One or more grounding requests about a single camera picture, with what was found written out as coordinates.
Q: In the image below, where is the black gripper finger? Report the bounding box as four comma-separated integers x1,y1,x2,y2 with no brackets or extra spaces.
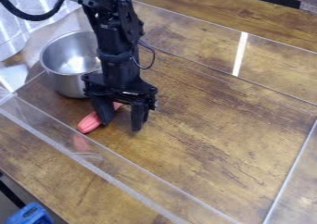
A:
131,102,148,131
92,97,115,126

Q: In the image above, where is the stainless steel pot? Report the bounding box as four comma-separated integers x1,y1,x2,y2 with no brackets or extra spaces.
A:
40,31,102,98

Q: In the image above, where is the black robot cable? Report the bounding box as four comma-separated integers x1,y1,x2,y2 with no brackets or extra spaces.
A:
0,0,67,22

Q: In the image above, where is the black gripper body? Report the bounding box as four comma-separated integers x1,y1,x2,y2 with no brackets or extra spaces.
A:
82,51,159,110

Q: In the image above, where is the clear acrylic barrier wall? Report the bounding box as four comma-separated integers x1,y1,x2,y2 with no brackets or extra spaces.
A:
0,93,237,224

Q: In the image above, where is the blue plastic crate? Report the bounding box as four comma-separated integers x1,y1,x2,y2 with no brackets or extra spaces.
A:
5,202,55,224

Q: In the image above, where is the white checkered curtain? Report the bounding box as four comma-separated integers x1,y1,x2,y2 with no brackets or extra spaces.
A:
0,0,79,61

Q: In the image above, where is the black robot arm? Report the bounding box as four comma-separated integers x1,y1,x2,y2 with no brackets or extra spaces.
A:
71,0,158,131

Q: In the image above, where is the pink handled metal spoon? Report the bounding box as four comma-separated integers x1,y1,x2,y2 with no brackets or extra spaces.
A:
76,101,124,135

